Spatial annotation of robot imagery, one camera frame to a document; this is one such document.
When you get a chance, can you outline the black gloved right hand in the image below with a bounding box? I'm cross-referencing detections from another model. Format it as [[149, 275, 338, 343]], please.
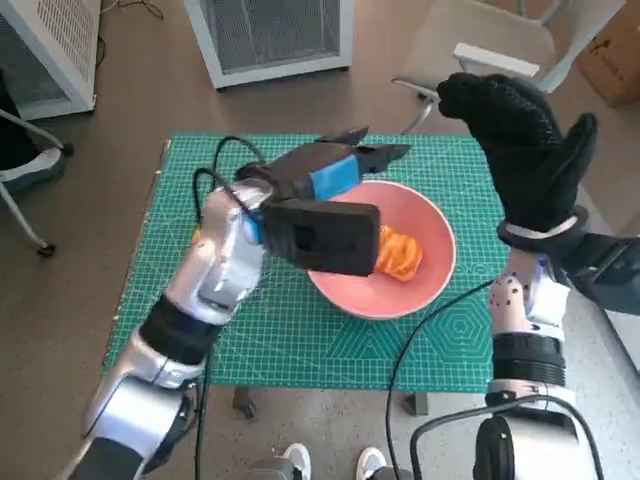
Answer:
[[437, 72, 599, 236]]

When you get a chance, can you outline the black left hand blue tape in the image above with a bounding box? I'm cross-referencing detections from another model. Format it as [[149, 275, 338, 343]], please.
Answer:
[[234, 125, 412, 204]]

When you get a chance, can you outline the rectangular orange toy bread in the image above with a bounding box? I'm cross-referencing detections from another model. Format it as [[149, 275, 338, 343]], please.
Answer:
[[377, 224, 424, 281]]

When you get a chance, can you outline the pink bowl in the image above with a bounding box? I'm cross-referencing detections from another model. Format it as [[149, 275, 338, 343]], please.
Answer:
[[305, 179, 457, 321]]

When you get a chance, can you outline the brown cardboard box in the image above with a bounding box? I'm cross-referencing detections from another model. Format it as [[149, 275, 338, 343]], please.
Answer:
[[574, 22, 640, 107]]

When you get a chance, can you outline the white cabinet with mesh front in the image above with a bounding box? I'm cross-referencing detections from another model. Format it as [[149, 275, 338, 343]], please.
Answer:
[[183, 0, 353, 90]]

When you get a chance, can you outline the beige office chair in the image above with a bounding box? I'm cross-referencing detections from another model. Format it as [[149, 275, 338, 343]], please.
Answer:
[[391, 0, 640, 135]]

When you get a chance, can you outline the green cutting mat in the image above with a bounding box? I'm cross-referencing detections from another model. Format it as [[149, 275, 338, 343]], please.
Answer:
[[102, 131, 511, 389]]

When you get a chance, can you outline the white flat board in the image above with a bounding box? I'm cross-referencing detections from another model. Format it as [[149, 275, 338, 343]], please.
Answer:
[[604, 309, 640, 374]]

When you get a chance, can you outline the person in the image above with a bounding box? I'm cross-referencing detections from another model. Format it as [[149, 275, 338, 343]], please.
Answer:
[[0, 69, 66, 191]]

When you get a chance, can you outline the white perforated metal cabinet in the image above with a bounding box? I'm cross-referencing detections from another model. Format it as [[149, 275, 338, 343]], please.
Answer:
[[0, 0, 103, 121]]

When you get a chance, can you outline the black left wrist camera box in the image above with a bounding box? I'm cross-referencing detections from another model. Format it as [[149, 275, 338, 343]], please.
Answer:
[[259, 197, 382, 279]]

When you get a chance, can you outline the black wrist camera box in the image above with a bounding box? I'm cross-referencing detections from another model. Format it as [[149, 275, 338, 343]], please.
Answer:
[[259, 197, 382, 279], [562, 232, 640, 316]]

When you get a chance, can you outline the short black left arm cable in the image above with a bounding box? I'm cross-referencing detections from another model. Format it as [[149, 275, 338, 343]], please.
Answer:
[[213, 137, 266, 169]]

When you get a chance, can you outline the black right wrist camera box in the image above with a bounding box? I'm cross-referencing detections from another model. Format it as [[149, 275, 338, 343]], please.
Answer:
[[562, 232, 640, 316]]

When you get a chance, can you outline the thin black floor cable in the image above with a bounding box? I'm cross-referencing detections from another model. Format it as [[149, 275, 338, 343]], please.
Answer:
[[97, 0, 166, 66]]

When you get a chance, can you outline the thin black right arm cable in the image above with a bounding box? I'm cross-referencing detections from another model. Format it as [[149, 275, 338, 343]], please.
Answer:
[[385, 279, 496, 480]]

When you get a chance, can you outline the grey wheeled chair frame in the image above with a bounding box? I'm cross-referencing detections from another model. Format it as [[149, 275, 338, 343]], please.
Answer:
[[0, 107, 75, 259]]

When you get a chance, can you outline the long black left arm cable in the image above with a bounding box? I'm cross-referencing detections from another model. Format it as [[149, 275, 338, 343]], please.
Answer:
[[192, 168, 251, 480]]

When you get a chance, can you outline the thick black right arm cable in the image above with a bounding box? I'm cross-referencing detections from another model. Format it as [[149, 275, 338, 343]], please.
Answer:
[[409, 394, 616, 480]]

